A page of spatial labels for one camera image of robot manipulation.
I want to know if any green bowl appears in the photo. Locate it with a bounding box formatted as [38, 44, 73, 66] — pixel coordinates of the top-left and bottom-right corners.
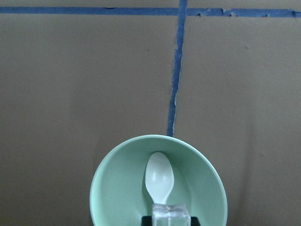
[90, 135, 228, 226]

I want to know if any clear ice cube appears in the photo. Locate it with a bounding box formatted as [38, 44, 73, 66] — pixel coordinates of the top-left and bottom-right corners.
[151, 203, 191, 226]

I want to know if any white plastic spoon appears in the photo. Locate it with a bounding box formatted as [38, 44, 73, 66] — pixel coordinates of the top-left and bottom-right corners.
[145, 152, 174, 205]

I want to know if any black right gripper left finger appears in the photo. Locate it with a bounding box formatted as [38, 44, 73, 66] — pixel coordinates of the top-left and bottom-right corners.
[141, 216, 152, 226]

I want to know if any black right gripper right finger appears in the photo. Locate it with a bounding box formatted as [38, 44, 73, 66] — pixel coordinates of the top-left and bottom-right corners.
[190, 217, 201, 226]

